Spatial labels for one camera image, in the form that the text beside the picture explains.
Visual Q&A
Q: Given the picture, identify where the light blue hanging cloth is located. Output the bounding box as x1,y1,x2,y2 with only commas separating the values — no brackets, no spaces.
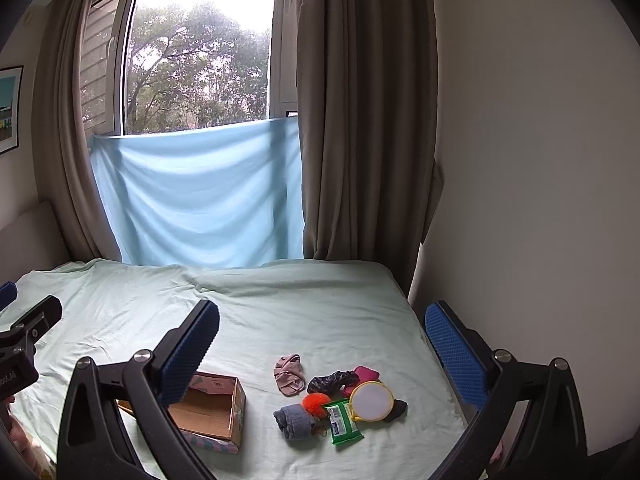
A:
90,117,304,269

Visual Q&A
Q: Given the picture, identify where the brown left curtain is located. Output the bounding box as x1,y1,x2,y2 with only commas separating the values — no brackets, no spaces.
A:
32,0,122,261

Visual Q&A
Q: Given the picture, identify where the black patterned scrunchie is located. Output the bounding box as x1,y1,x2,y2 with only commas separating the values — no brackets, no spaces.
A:
307,370,359,396

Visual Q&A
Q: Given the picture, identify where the pink fabric garment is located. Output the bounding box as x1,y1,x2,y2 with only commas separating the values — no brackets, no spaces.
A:
272,353,306,398

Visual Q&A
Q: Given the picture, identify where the person left hand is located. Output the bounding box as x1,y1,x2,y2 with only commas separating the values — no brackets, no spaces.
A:
9,414,41,477

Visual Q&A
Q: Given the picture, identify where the pale green bed sheet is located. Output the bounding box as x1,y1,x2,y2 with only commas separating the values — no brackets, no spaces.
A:
1,260,465,479

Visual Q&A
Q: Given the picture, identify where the window frame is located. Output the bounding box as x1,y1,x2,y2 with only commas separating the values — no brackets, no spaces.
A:
80,0,297,136

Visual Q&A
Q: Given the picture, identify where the framed wall picture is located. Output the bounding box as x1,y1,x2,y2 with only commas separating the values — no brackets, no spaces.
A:
0,65,24,155

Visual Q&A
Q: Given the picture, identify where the orange pompom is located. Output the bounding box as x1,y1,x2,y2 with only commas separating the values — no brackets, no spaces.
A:
302,392,332,419

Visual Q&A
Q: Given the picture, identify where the brown right curtain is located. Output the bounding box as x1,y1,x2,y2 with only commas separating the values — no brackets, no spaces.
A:
296,0,442,290

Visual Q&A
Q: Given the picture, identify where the magenta pouch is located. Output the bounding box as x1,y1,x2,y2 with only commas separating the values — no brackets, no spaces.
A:
342,365,380,398

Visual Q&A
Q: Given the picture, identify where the grey fuzzy sock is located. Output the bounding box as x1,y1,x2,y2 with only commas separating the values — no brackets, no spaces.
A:
273,403,317,441

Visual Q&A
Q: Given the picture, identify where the green wet wipes pack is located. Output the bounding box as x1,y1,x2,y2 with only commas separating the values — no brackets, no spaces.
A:
323,399,363,446

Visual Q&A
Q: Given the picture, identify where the beige headboard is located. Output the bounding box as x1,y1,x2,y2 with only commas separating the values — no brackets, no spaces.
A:
0,200,70,284

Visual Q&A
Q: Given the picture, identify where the black sock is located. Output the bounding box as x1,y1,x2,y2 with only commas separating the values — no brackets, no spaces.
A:
383,399,408,424

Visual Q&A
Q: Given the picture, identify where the cardboard box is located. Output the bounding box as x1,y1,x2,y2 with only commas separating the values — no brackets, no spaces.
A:
117,370,248,455

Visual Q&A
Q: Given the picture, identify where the brown curtain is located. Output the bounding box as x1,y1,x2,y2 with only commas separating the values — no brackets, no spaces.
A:
32,0,122,261
296,0,442,290

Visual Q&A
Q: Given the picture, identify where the yellow rimmed round pad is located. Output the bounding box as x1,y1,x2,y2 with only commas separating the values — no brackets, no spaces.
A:
348,382,395,422

